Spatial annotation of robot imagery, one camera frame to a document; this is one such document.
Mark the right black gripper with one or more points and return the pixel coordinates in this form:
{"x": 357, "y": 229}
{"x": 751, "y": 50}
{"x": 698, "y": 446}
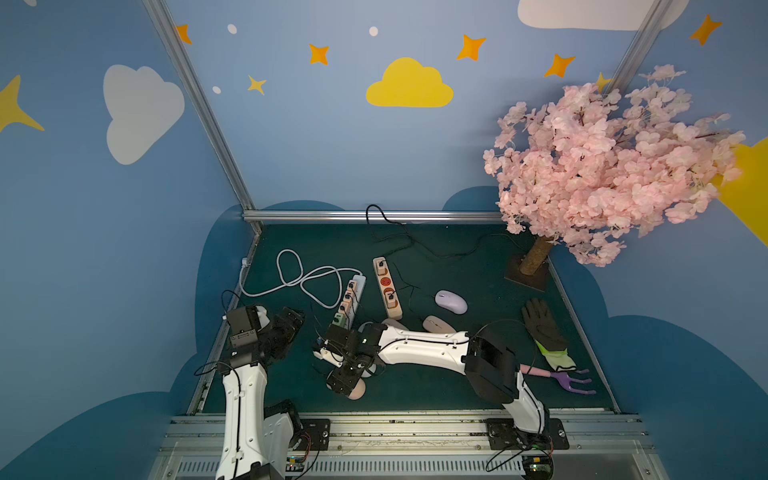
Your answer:
{"x": 346, "y": 358}

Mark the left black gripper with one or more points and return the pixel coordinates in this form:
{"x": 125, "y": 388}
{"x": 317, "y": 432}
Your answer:
{"x": 287, "y": 324}

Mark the white power strip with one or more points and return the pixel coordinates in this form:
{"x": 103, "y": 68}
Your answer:
{"x": 350, "y": 302}

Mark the pink wireless mouse front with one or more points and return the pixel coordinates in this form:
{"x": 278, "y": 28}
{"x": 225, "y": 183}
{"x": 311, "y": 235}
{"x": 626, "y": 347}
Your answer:
{"x": 358, "y": 390}

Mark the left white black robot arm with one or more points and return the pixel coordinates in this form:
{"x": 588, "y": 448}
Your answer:
{"x": 256, "y": 437}

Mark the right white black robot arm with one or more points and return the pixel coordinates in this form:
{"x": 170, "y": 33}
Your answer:
{"x": 489, "y": 365}

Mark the beige wooden power strip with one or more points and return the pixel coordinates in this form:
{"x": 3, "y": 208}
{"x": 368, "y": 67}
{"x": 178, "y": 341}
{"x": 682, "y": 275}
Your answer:
{"x": 387, "y": 289}

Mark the green circuit board left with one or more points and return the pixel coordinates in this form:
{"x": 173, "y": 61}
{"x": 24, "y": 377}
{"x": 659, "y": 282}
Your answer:
{"x": 294, "y": 466}

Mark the green circuit board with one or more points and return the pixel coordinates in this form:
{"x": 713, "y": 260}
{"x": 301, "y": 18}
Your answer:
{"x": 537, "y": 468}
{"x": 294, "y": 466}

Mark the black green work glove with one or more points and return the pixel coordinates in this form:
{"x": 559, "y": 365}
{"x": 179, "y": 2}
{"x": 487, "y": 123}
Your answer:
{"x": 543, "y": 329}

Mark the pink purple garden rake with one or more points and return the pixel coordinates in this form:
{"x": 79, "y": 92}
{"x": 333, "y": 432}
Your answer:
{"x": 563, "y": 378}

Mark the green circuit board right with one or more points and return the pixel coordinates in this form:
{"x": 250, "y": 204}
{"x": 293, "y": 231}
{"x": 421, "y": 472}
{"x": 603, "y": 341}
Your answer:
{"x": 537, "y": 468}

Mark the pink cherry blossom tree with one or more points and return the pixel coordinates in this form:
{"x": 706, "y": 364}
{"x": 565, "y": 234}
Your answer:
{"x": 591, "y": 167}

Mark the peach wireless mouse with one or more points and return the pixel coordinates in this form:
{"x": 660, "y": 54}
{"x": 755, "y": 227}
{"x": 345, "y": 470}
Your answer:
{"x": 433, "y": 324}

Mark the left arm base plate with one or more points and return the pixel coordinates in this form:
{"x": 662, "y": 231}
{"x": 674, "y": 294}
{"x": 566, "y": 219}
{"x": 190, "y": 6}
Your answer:
{"x": 313, "y": 436}

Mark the purple wireless mouse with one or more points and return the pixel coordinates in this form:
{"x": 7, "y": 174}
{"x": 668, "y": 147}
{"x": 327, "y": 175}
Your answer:
{"x": 451, "y": 302}

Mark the aluminium front rail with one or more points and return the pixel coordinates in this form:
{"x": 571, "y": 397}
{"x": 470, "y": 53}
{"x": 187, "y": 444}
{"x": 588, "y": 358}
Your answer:
{"x": 455, "y": 445}

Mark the aluminium back frame bar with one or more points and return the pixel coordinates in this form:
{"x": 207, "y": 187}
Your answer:
{"x": 373, "y": 215}

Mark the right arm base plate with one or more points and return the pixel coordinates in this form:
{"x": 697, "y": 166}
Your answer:
{"x": 502, "y": 434}

